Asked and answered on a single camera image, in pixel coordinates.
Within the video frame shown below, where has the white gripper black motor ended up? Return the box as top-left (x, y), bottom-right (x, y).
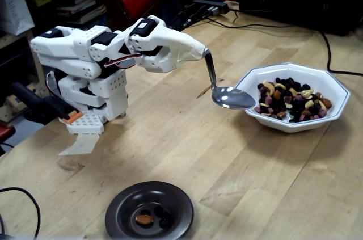
top-left (124, 15), bottom-right (187, 74)

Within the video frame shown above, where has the bent metal spoon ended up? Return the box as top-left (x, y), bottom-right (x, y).
top-left (202, 48), bottom-right (257, 111)

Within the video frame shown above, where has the brown almond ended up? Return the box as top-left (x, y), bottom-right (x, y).
top-left (135, 214), bottom-right (154, 225)

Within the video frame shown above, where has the white octagonal bowl blue rim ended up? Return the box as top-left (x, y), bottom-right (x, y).
top-left (233, 62), bottom-right (350, 133)

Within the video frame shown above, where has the dark brown round plate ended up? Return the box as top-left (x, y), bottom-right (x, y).
top-left (104, 180), bottom-right (195, 240)

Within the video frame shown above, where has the beige masking tape wrap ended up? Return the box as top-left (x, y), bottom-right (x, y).
top-left (170, 32), bottom-right (206, 68)

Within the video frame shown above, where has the black power strip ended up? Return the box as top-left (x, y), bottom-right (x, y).
top-left (192, 0), bottom-right (229, 15)

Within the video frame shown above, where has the stack of books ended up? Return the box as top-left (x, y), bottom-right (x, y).
top-left (55, 0), bottom-right (108, 25)

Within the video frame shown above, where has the beige tape piece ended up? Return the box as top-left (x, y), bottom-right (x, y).
top-left (58, 133), bottom-right (100, 157)

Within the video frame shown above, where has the wooden shelf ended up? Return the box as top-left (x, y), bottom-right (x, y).
top-left (0, 30), bottom-right (49, 99)

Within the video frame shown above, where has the black clamp orange tip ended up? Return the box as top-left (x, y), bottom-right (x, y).
top-left (11, 82), bottom-right (85, 124)

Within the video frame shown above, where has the nut and raisin mix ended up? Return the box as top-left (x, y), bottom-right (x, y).
top-left (254, 77), bottom-right (333, 124)

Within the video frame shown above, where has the white paper bag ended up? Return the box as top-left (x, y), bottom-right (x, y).
top-left (0, 0), bottom-right (35, 36)

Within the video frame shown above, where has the red stool seat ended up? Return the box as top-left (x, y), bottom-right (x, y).
top-left (0, 120), bottom-right (17, 157)

